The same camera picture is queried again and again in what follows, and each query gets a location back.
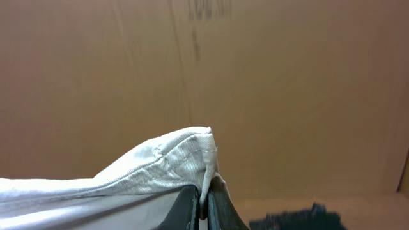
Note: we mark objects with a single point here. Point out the beige khaki shorts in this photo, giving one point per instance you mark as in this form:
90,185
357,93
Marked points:
154,167

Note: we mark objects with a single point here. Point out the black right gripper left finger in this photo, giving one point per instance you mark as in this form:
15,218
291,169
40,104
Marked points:
184,213

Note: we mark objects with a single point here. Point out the brown cardboard backdrop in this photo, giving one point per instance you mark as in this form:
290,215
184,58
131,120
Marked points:
304,98

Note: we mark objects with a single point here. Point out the black patterned garment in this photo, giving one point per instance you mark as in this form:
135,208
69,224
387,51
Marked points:
315,218

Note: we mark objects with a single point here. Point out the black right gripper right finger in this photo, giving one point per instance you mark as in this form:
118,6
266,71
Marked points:
222,214

